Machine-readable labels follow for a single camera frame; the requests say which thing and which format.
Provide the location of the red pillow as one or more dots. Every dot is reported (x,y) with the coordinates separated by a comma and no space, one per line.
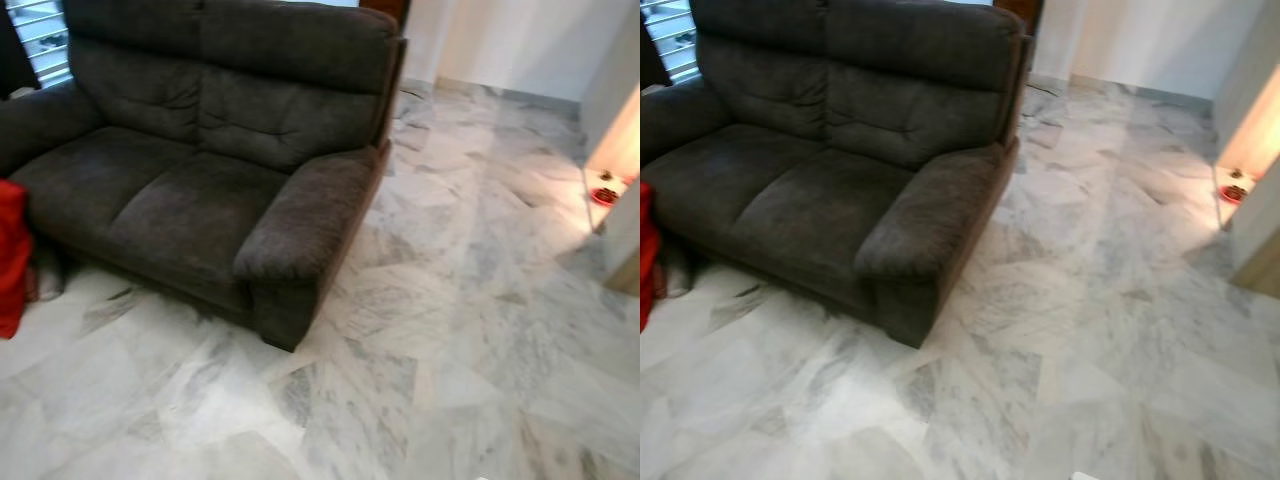
(648,260)
(12,260)

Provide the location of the glass louvre window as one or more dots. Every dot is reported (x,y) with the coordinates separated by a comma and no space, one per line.
(672,35)
(40,35)

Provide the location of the dark grey two-seat sofa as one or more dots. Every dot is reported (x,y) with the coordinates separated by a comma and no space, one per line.
(200,200)
(830,200)

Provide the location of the small red bowl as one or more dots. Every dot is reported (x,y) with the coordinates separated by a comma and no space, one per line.
(603,197)
(1232,195)

